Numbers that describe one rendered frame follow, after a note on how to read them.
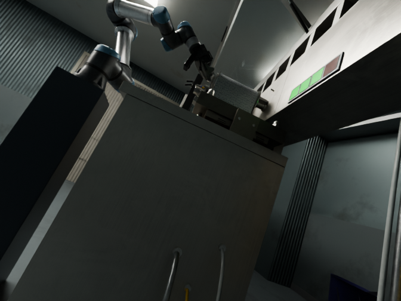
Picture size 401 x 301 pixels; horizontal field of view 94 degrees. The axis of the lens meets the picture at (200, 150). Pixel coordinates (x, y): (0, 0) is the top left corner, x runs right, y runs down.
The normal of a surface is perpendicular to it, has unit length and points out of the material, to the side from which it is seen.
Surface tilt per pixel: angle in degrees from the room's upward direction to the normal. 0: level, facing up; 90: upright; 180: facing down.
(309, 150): 90
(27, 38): 90
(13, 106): 90
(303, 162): 90
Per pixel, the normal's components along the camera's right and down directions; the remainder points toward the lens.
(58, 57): 0.33, -0.10
